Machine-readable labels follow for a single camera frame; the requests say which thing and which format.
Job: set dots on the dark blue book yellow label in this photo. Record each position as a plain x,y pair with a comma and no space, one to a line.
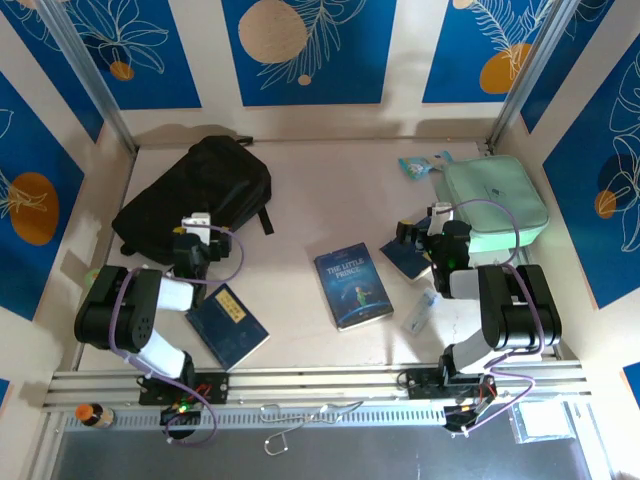
230,330

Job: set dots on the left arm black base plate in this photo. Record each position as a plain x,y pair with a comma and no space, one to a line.
215,390

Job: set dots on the mint green zip case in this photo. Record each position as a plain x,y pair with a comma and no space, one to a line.
500,200

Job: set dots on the aluminium mounting rail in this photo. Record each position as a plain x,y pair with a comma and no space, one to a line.
320,382

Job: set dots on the clear plastic bag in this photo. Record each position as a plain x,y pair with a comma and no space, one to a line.
542,422

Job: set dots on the black backpack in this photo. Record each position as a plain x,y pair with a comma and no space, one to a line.
200,180

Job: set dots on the blue floral wall panel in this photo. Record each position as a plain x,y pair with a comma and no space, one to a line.
600,240
340,60
47,50
30,260
460,50
150,60
562,60

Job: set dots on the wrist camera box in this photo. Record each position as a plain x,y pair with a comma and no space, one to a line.
197,222
440,212

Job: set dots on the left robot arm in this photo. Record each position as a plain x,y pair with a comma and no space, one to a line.
120,310

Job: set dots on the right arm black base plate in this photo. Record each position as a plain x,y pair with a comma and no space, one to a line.
422,385

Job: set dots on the dark bottle orange cap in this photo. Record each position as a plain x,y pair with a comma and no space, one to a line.
100,417

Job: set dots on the clear plastic bottle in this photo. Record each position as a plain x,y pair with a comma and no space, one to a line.
420,312

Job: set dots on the small dark blue book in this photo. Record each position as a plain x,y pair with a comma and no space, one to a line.
405,260

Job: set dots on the blue white snack packet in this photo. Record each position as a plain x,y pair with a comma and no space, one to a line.
415,167

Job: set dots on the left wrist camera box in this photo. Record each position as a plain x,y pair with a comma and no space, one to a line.
197,222

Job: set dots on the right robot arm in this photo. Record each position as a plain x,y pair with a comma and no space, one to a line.
520,310

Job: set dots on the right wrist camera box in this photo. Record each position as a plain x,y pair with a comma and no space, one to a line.
440,212

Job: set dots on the blue Little Prince book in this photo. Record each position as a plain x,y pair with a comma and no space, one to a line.
350,290

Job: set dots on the aluminium frame post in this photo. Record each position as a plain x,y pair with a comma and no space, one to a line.
525,75
85,70

